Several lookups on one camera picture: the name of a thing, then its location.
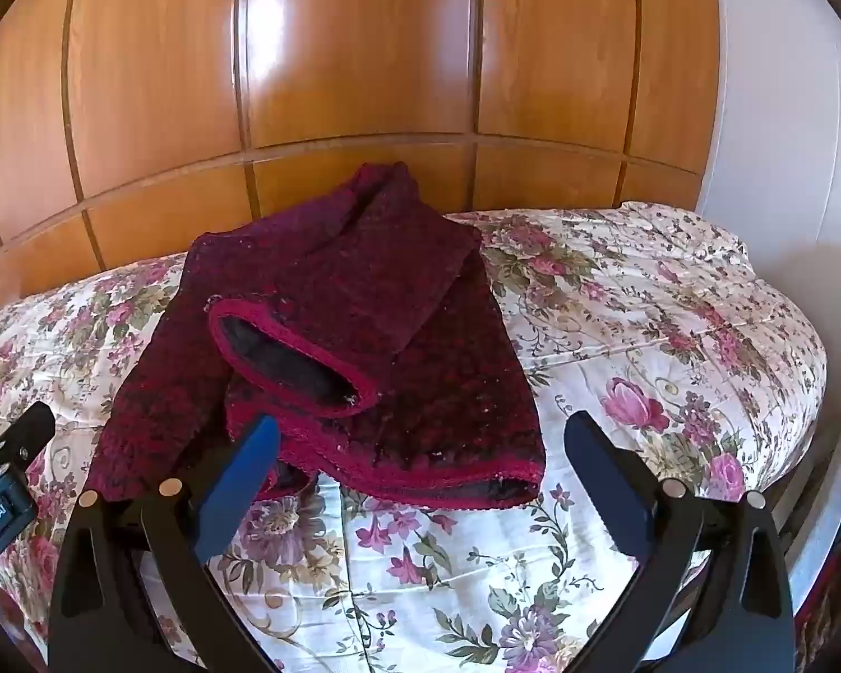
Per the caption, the white bed frame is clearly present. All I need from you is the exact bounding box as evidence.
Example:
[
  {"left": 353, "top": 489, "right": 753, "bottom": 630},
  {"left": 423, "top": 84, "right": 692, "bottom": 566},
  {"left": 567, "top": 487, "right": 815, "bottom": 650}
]
[{"left": 767, "top": 399, "right": 841, "bottom": 618}]

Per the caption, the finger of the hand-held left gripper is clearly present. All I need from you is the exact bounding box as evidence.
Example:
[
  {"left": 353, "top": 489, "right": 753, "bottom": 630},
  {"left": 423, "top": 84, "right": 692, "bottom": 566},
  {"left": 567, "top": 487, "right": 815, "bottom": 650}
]
[{"left": 0, "top": 401, "right": 56, "bottom": 479}]

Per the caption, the floral bedspread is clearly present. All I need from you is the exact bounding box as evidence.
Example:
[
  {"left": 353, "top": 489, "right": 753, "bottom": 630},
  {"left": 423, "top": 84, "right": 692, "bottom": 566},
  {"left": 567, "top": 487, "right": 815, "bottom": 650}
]
[{"left": 0, "top": 202, "right": 829, "bottom": 673}]

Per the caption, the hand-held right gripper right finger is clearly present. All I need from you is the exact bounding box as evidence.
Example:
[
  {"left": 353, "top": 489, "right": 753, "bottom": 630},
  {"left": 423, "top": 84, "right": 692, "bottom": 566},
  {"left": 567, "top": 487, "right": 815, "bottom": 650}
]
[{"left": 564, "top": 410, "right": 796, "bottom": 673}]

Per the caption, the wooden wardrobe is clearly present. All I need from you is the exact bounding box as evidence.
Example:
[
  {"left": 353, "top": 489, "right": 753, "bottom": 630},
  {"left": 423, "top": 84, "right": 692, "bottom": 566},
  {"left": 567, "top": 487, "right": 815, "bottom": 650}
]
[{"left": 0, "top": 0, "right": 723, "bottom": 316}]

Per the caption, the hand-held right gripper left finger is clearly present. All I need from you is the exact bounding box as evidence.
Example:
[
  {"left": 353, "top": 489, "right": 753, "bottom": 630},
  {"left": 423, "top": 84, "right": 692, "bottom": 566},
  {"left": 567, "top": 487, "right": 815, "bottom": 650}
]
[{"left": 49, "top": 415, "right": 282, "bottom": 673}]

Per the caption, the maroon knitted sweater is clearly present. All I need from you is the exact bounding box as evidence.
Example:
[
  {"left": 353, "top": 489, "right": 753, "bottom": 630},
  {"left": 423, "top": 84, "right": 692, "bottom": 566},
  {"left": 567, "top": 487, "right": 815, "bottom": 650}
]
[{"left": 84, "top": 161, "right": 549, "bottom": 511}]

